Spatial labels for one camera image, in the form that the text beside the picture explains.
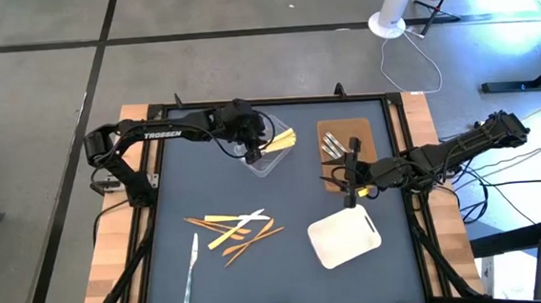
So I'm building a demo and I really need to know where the brown wooden bin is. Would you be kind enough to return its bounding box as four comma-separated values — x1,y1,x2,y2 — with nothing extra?
315,115,381,194

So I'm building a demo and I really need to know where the black beam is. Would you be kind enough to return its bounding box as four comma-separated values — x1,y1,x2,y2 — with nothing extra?
469,217,541,258

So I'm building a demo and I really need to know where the white plastic bin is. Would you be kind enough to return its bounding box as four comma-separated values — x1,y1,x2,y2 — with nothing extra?
305,202,385,272

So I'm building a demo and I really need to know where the white fan cable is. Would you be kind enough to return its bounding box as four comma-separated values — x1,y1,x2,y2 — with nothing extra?
377,27,444,98

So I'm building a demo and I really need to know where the silver metal table knife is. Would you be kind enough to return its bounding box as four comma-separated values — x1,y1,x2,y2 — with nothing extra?
176,231,205,303

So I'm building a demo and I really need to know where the grey-blue table mat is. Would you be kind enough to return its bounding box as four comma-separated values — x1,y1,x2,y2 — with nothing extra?
132,91,428,303

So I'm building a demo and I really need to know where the black tripod stand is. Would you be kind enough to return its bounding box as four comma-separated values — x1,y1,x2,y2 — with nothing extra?
411,0,464,37

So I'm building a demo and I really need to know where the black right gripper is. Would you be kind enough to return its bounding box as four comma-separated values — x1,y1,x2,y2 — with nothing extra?
342,160,383,210

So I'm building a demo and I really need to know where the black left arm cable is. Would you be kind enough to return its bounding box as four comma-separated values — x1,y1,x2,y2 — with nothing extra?
198,109,277,163

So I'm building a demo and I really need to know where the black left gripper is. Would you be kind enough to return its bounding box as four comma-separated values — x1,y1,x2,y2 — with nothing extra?
219,96,270,167

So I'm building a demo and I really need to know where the black desk leg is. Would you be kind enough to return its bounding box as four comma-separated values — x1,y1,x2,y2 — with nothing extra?
477,31,541,95

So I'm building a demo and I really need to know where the black cable bundle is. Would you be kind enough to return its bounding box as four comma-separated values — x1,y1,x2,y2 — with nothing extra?
443,160,541,231

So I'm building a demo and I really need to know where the clear plastic bin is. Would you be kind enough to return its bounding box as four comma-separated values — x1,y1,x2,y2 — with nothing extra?
230,112,301,181

